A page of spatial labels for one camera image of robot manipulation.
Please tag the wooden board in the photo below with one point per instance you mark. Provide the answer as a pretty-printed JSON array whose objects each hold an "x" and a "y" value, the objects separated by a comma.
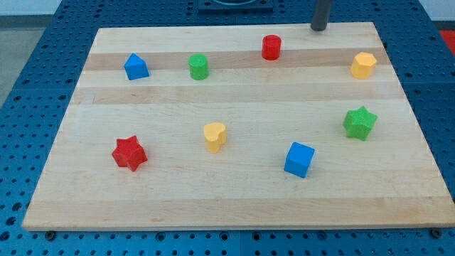
[{"x": 390, "y": 180}]

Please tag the yellow heart block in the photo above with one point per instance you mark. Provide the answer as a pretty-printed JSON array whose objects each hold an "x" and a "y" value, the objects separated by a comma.
[{"x": 215, "y": 136}]

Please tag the green cylinder block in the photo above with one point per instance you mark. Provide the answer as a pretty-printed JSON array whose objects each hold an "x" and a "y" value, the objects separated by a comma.
[{"x": 198, "y": 66}]

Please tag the blue cube block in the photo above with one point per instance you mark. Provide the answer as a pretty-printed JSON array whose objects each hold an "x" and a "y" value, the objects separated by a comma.
[{"x": 299, "y": 159}]

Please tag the red cylinder block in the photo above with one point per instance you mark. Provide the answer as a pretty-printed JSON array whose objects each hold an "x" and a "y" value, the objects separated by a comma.
[{"x": 271, "y": 47}]

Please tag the red star block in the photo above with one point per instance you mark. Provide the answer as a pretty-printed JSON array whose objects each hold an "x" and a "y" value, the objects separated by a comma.
[{"x": 129, "y": 153}]

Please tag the blue triangular prism block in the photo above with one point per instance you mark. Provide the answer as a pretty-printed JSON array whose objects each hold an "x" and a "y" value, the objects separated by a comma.
[{"x": 136, "y": 68}]

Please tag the green star block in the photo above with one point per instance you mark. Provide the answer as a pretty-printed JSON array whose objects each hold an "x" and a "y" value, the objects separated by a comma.
[{"x": 359, "y": 123}]

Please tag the yellow hexagon block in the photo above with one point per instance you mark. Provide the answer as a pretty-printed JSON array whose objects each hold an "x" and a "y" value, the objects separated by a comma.
[{"x": 363, "y": 65}]

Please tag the red object at edge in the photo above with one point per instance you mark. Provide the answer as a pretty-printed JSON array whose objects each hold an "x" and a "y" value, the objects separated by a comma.
[{"x": 449, "y": 38}]

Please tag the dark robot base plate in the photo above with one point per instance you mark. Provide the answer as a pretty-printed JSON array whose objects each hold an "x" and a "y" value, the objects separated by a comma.
[{"x": 211, "y": 6}]

